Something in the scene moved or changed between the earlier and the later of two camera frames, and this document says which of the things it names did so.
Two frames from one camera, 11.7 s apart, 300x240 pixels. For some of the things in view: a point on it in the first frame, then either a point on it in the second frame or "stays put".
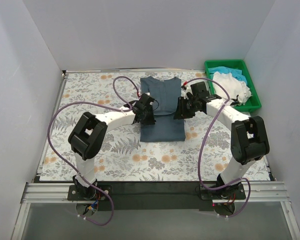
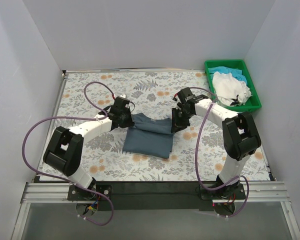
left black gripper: (148, 115) → (126, 120)
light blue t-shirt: (237, 73) stays put
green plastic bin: (255, 102) stays put
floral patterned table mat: (206, 154) stays put
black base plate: (159, 196) stays put
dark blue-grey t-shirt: (165, 91) → (150, 136)
